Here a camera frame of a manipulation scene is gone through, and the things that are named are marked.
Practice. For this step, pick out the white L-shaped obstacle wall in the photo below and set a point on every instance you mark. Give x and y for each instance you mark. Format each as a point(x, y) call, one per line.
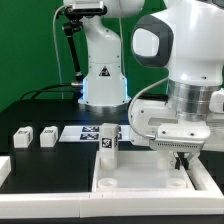
point(205, 198)

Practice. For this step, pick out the grey camera on mount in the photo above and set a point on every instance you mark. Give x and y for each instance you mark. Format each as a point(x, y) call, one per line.
point(88, 4)

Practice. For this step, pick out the white wall piece left edge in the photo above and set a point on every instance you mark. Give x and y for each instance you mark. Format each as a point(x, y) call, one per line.
point(5, 168)

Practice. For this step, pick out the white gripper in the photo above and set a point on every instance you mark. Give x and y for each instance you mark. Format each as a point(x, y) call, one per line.
point(145, 117)

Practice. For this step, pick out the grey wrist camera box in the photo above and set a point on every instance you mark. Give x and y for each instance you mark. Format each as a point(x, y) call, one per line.
point(180, 137)

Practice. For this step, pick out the white plate with fiducial tags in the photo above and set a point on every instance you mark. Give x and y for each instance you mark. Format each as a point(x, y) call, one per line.
point(89, 133)

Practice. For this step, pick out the white square tabletop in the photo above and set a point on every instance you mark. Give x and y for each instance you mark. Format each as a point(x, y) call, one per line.
point(141, 171)

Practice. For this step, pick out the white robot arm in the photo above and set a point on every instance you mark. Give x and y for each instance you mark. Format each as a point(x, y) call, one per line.
point(187, 39)

